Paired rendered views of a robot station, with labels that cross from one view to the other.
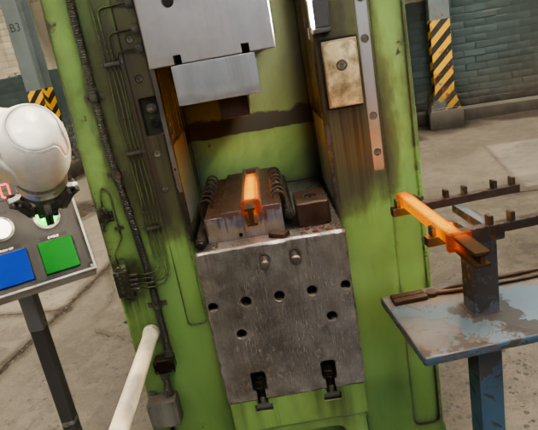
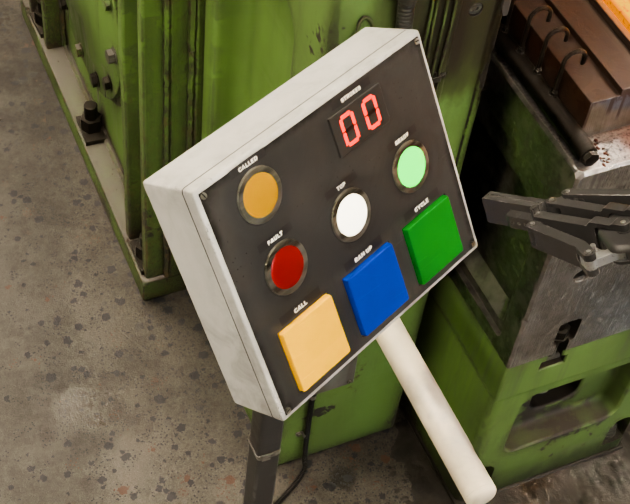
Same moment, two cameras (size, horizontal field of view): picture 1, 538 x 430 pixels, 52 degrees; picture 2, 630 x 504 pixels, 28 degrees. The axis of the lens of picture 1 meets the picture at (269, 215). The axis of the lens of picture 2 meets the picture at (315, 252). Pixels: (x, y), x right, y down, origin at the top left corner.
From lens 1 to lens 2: 1.35 m
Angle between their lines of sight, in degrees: 41
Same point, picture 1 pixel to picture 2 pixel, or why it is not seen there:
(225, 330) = (560, 275)
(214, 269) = not seen: hidden behind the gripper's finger
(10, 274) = (379, 302)
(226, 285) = not seen: hidden behind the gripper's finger
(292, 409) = (588, 357)
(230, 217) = not seen: outside the picture
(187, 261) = (454, 129)
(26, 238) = (386, 221)
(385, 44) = not seen: outside the picture
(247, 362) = (566, 310)
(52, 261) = (429, 257)
